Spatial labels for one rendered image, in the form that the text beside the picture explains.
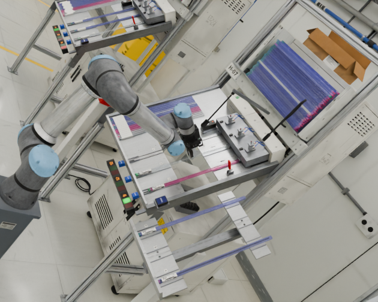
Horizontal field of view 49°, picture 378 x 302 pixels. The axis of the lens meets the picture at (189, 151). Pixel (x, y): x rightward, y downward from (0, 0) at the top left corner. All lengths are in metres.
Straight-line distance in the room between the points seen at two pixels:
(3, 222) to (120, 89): 0.70
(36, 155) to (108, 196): 1.14
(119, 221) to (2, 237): 0.91
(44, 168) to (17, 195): 0.16
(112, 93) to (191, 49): 1.86
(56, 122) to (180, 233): 0.92
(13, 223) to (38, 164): 0.29
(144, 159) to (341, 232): 1.92
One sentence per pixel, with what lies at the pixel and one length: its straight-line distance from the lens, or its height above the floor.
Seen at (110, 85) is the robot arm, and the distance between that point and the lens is 1.52.
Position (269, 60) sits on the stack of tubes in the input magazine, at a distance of 2.35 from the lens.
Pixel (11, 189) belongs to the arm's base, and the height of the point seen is 0.60.
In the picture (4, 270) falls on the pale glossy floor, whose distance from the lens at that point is 2.29.
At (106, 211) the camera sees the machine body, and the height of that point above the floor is 0.20.
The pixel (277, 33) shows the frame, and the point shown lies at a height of 1.67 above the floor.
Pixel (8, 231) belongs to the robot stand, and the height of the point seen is 0.43.
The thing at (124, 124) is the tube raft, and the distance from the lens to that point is 2.32.
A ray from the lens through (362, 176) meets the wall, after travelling 3.55.
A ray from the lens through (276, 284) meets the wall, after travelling 3.74.
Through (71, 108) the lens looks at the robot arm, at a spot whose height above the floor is 0.95.
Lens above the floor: 1.65
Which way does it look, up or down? 19 degrees down
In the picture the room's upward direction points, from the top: 43 degrees clockwise
